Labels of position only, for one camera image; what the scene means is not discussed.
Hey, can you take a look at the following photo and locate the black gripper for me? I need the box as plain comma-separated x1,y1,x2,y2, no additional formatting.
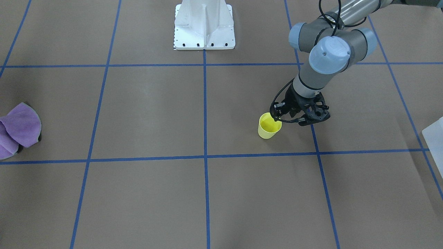
270,85,320,122

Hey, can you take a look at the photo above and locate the yellow plastic cup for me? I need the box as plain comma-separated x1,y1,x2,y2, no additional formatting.
257,112,282,140

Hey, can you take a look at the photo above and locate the purple microfiber cloth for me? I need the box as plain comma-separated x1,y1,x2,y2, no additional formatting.
0,102,42,160

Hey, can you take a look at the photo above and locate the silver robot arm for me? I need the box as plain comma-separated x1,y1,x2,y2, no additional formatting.
269,0,442,126

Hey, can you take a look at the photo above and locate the clear plastic storage box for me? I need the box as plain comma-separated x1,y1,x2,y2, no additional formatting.
422,117,443,175

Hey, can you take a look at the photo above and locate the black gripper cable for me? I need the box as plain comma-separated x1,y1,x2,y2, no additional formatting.
272,79,295,104

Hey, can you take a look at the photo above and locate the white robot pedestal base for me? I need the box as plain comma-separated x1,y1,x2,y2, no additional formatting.
173,0,236,50

